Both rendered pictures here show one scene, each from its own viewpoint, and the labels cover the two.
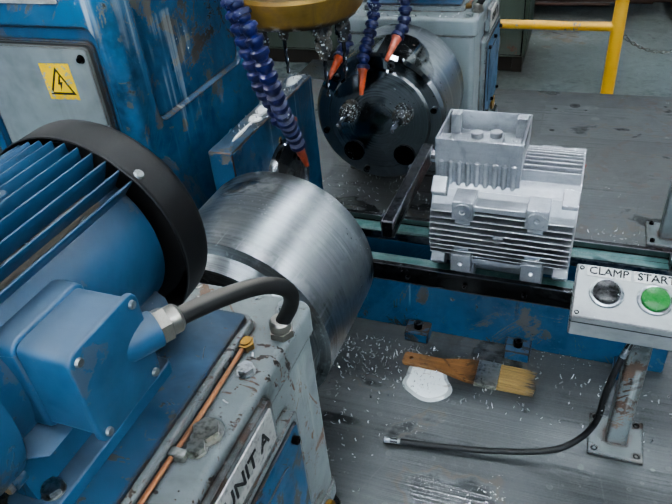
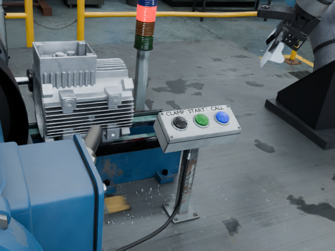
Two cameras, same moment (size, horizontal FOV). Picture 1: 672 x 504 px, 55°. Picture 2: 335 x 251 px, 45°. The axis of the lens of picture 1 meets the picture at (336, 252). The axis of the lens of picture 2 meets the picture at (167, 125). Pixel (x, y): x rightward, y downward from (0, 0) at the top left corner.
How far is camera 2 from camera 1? 32 cm
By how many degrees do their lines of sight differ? 43
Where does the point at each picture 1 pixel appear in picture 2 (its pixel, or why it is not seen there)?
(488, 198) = (80, 93)
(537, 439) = (147, 228)
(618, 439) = (184, 209)
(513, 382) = (116, 205)
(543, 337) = (118, 174)
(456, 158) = (55, 70)
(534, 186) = (103, 81)
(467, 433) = (110, 243)
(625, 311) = (192, 129)
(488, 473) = not seen: outside the picture
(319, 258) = not seen: hidden behind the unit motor
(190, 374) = not seen: hidden behind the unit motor
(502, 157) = (84, 65)
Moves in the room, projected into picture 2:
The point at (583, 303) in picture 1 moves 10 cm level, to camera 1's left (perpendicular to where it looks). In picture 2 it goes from (172, 131) to (135, 149)
